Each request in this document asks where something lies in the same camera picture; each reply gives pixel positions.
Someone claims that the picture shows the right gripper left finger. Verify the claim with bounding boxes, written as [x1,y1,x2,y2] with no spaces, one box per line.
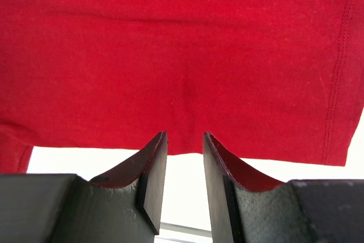
[90,131,168,235]

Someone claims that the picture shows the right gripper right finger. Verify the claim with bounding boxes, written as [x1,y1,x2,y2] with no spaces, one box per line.
[203,132,287,242]

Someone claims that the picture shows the dark red t-shirt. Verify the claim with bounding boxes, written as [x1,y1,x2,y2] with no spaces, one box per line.
[1,0,363,173]

